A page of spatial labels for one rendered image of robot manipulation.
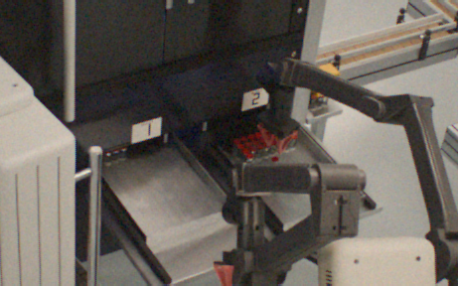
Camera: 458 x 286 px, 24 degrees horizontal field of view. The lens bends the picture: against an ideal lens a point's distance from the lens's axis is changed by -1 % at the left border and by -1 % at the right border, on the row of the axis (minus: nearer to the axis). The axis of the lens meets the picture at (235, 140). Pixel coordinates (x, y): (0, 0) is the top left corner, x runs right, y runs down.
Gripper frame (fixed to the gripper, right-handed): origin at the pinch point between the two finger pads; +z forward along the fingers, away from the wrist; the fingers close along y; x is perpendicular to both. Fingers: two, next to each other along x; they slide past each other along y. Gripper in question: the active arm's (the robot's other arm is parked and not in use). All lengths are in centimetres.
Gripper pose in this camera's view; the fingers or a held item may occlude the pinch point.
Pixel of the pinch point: (274, 147)
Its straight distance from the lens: 293.4
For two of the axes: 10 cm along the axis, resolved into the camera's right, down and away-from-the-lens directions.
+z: -0.9, 7.9, 6.0
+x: -6.9, 3.9, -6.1
